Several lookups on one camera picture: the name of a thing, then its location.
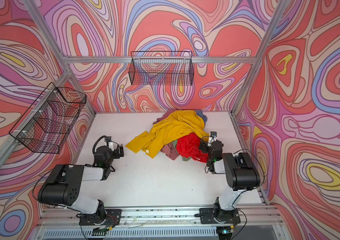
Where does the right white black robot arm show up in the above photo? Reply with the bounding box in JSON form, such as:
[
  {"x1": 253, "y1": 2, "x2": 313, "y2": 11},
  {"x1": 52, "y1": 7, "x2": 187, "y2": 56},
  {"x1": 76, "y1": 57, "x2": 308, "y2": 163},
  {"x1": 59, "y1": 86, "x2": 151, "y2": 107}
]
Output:
[{"x1": 196, "y1": 141, "x2": 261, "y2": 225}]

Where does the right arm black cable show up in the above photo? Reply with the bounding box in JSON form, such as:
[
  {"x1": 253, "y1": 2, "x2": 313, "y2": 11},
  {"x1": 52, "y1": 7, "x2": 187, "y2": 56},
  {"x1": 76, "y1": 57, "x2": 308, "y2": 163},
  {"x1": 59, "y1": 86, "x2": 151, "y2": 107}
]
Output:
[{"x1": 232, "y1": 149, "x2": 266, "y2": 184}]

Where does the back black wire basket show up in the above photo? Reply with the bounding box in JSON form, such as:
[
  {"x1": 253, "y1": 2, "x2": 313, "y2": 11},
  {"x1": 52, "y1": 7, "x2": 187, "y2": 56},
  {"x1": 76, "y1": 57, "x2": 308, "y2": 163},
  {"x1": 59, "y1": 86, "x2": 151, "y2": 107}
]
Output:
[{"x1": 129, "y1": 51, "x2": 194, "y2": 86}]

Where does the yellow cloth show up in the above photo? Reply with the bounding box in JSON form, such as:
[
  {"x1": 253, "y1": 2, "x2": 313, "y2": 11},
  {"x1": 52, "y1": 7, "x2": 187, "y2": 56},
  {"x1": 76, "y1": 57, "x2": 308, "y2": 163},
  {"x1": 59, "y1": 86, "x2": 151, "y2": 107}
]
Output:
[{"x1": 126, "y1": 110, "x2": 208, "y2": 158}]

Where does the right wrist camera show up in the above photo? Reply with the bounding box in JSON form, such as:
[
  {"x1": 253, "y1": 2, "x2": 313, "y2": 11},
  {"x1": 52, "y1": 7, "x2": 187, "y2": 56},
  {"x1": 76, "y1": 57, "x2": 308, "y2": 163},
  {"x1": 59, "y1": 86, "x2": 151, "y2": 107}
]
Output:
[{"x1": 210, "y1": 131, "x2": 217, "y2": 142}]

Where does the red cloth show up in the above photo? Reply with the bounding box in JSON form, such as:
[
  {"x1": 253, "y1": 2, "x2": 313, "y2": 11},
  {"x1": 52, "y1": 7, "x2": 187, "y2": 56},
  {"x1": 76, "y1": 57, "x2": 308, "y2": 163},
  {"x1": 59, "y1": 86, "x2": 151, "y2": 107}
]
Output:
[{"x1": 177, "y1": 133, "x2": 208, "y2": 163}]

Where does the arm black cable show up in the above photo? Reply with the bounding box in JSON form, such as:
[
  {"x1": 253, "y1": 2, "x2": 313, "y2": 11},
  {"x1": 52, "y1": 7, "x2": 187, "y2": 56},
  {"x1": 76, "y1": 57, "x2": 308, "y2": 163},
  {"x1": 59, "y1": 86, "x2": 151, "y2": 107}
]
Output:
[
  {"x1": 92, "y1": 135, "x2": 109, "y2": 156},
  {"x1": 232, "y1": 149, "x2": 266, "y2": 184}
]

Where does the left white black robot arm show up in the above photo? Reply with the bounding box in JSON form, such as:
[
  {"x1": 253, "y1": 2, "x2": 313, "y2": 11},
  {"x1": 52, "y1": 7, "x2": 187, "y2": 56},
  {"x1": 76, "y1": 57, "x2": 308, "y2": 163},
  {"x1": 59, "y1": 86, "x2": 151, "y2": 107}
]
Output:
[{"x1": 37, "y1": 142, "x2": 124, "y2": 229}]

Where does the black wire basket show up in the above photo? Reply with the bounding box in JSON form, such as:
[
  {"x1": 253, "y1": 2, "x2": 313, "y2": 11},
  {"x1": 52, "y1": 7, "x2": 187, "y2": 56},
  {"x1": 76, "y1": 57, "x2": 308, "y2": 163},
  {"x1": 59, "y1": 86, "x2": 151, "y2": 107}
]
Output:
[
  {"x1": 129, "y1": 51, "x2": 194, "y2": 86},
  {"x1": 9, "y1": 83, "x2": 87, "y2": 154}
]

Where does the dusty pink cloth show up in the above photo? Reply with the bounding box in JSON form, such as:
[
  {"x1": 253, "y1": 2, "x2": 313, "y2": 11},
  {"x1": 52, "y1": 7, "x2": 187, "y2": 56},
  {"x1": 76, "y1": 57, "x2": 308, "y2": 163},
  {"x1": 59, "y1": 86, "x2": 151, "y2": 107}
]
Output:
[{"x1": 161, "y1": 140, "x2": 180, "y2": 161}]

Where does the blue checkered cloth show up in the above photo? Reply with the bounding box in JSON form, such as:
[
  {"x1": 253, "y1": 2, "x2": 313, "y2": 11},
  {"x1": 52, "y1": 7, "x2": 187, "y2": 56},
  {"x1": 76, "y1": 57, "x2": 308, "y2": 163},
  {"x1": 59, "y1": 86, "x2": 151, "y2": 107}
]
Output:
[{"x1": 195, "y1": 110, "x2": 208, "y2": 124}]

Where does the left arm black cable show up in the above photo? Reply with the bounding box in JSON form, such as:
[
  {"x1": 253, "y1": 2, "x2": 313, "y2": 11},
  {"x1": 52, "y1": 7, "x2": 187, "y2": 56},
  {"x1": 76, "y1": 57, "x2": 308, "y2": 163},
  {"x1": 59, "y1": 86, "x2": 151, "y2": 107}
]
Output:
[{"x1": 92, "y1": 135, "x2": 109, "y2": 156}]

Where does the left black wire basket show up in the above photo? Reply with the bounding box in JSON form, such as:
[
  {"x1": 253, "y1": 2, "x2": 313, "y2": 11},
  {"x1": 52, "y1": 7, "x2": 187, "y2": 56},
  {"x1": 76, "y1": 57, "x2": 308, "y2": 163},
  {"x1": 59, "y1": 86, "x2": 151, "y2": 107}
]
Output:
[{"x1": 9, "y1": 83, "x2": 87, "y2": 154}]

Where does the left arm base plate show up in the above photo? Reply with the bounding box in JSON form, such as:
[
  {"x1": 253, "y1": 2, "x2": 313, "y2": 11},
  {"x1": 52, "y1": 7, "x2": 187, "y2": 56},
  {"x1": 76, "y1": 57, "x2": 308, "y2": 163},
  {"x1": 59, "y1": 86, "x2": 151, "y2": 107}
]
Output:
[{"x1": 76, "y1": 209, "x2": 122, "y2": 227}]

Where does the aluminium mounting rail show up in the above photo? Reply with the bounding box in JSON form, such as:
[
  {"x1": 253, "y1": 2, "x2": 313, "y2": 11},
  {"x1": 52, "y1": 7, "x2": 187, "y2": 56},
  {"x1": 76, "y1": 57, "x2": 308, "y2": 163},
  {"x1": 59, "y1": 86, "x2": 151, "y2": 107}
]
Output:
[{"x1": 37, "y1": 204, "x2": 284, "y2": 228}]

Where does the maroon cloth at back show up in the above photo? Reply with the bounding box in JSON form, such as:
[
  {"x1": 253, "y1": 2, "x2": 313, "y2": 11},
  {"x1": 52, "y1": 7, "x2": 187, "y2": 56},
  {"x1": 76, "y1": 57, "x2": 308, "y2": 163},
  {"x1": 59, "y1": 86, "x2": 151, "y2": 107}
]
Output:
[{"x1": 153, "y1": 109, "x2": 178, "y2": 125}]

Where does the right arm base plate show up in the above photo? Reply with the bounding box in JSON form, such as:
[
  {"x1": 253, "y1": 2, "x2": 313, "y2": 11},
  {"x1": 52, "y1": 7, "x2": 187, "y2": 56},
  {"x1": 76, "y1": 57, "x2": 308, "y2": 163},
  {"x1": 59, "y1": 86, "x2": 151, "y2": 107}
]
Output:
[{"x1": 195, "y1": 208, "x2": 241, "y2": 226}]

